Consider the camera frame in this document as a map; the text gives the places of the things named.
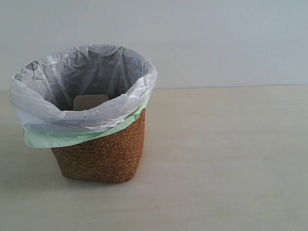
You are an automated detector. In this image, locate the translucent white-green bin liner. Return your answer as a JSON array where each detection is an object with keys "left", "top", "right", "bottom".
[{"left": 9, "top": 44, "right": 157, "bottom": 148}]

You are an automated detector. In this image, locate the brown cardboard egg carton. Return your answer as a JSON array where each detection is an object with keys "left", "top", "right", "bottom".
[{"left": 73, "top": 94, "right": 110, "bottom": 111}]

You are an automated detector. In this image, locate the woven brown wicker basket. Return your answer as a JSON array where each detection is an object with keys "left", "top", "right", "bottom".
[{"left": 52, "top": 109, "right": 146, "bottom": 183}]

